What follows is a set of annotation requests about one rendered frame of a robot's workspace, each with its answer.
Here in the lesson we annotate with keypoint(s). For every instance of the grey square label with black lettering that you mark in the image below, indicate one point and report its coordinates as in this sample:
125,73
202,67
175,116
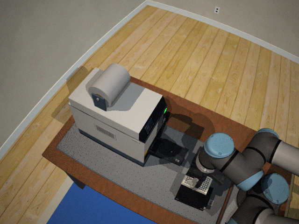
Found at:
210,202

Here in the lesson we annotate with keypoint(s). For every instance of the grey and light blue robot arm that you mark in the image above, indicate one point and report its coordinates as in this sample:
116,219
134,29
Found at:
257,197

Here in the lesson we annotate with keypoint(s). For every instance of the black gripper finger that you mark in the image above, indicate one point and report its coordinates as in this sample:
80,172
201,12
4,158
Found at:
196,183

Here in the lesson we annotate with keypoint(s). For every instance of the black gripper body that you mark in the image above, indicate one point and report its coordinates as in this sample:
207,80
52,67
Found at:
194,172

